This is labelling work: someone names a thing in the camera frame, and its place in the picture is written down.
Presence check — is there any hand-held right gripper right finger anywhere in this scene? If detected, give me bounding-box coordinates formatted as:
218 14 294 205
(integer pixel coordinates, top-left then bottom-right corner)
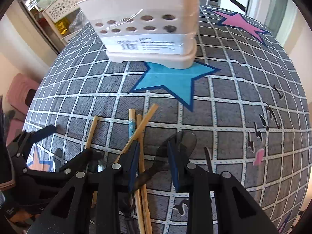
167 141 281 234

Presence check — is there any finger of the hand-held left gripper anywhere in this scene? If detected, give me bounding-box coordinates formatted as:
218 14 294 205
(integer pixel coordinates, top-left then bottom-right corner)
7 124 57 158
58 148 104 177

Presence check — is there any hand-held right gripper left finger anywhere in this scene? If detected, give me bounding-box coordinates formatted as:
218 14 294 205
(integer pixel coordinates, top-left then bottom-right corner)
28 140 141 234

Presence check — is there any bamboo chopstick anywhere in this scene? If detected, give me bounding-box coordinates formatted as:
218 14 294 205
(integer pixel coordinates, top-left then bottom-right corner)
114 104 159 163
84 116 99 209
136 114 153 234

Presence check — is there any dark translucent plastic spoon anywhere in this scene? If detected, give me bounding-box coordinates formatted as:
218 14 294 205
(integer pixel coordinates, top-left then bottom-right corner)
134 130 197 189

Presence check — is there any blue patterned chopstick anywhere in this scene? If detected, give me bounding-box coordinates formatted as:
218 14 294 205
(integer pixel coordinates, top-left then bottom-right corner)
128 109 137 143

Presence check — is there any white perforated utensil holder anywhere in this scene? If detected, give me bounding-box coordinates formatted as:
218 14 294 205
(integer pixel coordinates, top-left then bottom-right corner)
77 0 201 70

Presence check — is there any pink plastic stool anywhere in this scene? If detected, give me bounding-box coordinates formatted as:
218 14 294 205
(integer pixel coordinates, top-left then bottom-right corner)
5 73 41 148

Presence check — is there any grey checked star-print cloth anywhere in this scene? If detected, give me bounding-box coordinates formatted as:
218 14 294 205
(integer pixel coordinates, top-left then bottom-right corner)
23 4 306 234

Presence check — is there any yellow foil package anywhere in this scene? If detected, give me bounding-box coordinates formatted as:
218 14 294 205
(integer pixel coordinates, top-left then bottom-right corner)
55 18 72 36

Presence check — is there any clear plastic bag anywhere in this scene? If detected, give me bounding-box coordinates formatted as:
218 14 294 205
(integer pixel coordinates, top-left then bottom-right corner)
70 12 91 33

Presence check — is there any white perforated basket rack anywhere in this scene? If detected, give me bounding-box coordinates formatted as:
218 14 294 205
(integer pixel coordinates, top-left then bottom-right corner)
42 0 86 45

